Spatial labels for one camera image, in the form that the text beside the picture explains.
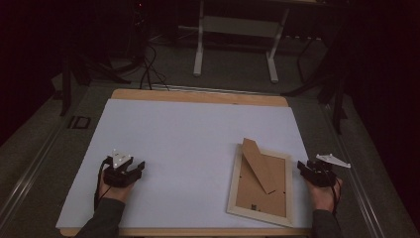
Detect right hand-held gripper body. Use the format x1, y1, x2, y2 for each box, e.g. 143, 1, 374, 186
304, 153, 352, 188

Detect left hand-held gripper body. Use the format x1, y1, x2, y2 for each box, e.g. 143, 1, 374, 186
103, 149, 137, 188

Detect wooden picture frame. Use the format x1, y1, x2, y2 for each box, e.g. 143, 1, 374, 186
226, 137, 294, 229

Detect person's left hand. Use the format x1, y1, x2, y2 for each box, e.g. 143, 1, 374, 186
98, 167, 135, 204

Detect person's right hand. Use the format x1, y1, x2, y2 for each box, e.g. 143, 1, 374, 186
305, 178, 344, 213

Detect white table mat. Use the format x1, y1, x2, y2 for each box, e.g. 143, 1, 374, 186
54, 98, 315, 230

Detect black floor socket plate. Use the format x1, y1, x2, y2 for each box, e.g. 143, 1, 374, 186
66, 115, 92, 130

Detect black stand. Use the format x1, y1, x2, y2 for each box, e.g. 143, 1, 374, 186
58, 46, 134, 117
280, 19, 352, 135

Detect wooden table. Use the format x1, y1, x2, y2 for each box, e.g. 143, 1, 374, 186
58, 87, 313, 238

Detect metal floor strip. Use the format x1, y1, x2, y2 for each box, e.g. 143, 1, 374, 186
150, 82, 276, 97

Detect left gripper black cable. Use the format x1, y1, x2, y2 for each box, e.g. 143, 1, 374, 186
93, 156, 114, 211

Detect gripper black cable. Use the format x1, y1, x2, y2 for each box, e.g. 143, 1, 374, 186
93, 156, 114, 211
328, 168, 342, 216

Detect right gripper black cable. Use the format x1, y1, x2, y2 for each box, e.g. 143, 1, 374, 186
328, 168, 342, 216

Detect metal floor rail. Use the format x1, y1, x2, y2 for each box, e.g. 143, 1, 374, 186
0, 113, 68, 229
320, 98, 388, 238

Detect black floor cables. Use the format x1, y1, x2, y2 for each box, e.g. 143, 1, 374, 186
138, 41, 171, 92

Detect white metal desk frame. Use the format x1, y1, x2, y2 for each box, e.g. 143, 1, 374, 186
192, 0, 292, 84

